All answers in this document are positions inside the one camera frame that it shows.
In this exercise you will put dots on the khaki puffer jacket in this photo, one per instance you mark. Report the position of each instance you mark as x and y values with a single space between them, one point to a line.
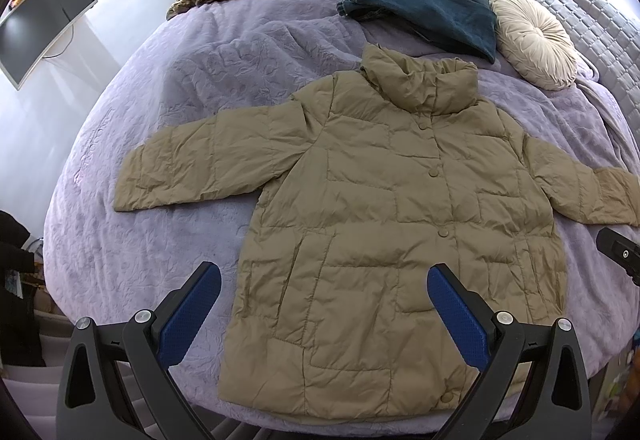
366 179

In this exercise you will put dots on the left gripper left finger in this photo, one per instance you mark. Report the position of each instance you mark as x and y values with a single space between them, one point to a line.
92 400

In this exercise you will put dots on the grey quilted headboard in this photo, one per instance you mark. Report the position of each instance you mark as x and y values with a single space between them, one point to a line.
610 41

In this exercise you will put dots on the white framed monitor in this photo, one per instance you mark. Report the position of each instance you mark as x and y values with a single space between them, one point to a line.
29 31

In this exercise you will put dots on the lavender plush bedspread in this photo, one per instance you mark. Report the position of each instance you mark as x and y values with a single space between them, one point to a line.
108 265

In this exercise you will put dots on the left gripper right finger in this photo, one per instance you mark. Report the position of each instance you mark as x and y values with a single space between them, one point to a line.
554 403

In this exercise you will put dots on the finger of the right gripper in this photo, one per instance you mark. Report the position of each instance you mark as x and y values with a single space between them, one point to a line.
622 251

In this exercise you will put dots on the round cream pleated cushion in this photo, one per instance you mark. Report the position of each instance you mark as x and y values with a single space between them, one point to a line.
535 44

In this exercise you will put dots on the dark teal folded garment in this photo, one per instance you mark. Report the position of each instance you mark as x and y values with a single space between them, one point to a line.
458 26

